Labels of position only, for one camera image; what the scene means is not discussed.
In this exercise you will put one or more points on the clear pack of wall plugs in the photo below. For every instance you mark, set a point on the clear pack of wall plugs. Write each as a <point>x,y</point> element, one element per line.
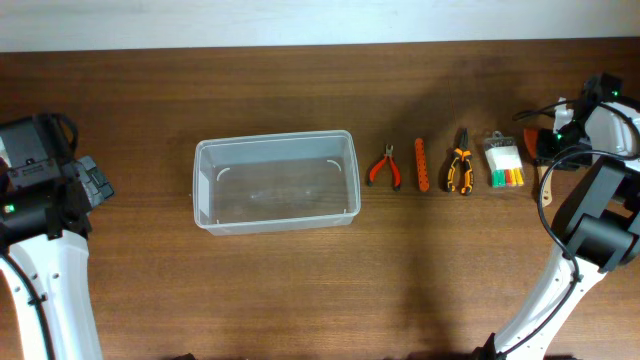
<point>504,161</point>

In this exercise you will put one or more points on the orange scraper with wooden handle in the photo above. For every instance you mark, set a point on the orange scraper with wooden handle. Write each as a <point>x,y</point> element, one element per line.
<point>537,144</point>

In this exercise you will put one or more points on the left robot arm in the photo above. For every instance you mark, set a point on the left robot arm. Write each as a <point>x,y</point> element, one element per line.
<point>47,195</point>

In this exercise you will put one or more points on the orange-black long-nose pliers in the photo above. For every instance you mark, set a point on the orange-black long-nose pliers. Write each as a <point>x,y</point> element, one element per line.
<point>461,156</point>

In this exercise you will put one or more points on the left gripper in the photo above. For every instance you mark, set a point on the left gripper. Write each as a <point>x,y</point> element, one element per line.
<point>95,170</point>

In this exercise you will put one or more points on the clear plastic container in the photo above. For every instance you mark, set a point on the clear plastic container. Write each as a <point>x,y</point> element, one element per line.
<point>277,182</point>

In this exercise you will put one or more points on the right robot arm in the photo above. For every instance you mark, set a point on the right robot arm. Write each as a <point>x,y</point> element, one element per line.
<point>596,228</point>

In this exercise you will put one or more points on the orange drill bit holder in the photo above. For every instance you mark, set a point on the orange drill bit holder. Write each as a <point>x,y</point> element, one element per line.
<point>421,165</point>

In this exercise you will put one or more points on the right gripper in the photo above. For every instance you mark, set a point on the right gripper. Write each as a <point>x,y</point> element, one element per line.
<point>543,152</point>

